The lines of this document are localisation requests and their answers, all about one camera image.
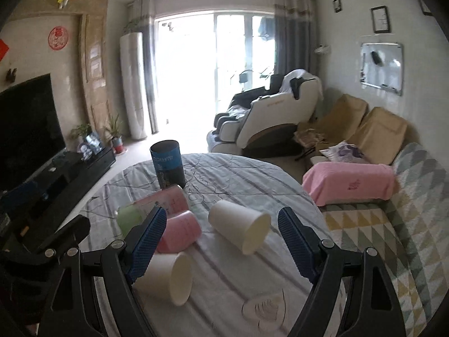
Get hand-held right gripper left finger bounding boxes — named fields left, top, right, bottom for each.
left=37, top=205, right=168, bottom=337

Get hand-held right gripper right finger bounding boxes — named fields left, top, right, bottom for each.
left=277, top=206, right=408, bottom=337

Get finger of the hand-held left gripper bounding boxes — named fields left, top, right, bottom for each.
left=0, top=181, right=41, bottom=215
left=21, top=215, right=91, bottom=258

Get white cup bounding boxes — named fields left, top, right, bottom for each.
left=133, top=251, right=193, bottom=306
left=208, top=200, right=272, bottom=255

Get green cup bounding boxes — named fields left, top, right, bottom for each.
left=117, top=205, right=145, bottom=239

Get plain pink cup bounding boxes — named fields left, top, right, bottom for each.
left=154, top=211, right=203, bottom=254

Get printed pink cup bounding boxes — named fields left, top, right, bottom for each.
left=135, top=185, right=190, bottom=218

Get dark blue cup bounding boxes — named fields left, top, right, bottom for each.
left=150, top=140, right=186, bottom=190

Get black television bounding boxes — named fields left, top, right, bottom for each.
left=0, top=74, right=67, bottom=191

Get black television stand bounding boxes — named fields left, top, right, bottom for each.
left=0, top=147, right=117, bottom=251

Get pink towel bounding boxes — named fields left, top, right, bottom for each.
left=302, top=162, right=397, bottom=206

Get small green potted plant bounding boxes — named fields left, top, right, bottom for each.
left=69, top=124, right=93, bottom=142

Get sofa with patterned cover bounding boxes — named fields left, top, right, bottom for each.
left=321, top=143, right=449, bottom=337

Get purple floral pillow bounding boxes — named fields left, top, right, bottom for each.
left=319, top=141, right=370, bottom=164

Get brown bag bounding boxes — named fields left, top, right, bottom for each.
left=294, top=128, right=325, bottom=148

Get potted plant in pink pot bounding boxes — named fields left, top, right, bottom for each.
left=103, top=114, right=127, bottom=156

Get white massage chair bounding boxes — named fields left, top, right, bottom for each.
left=207, top=68, right=324, bottom=154

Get beige sofa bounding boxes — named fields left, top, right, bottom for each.
left=295, top=93, right=409, bottom=169

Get white standing air conditioner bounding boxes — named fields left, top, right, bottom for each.
left=120, top=32, right=148, bottom=140

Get grey curtain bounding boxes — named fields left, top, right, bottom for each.
left=127, top=0, right=158, bottom=135
left=274, top=0, right=320, bottom=78

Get table photo frame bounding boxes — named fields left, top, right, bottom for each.
left=79, top=131, right=104, bottom=155

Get red round wall decoration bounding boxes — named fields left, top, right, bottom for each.
left=48, top=26, right=68, bottom=50

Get wall whiteboard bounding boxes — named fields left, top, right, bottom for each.
left=361, top=42, right=403, bottom=96

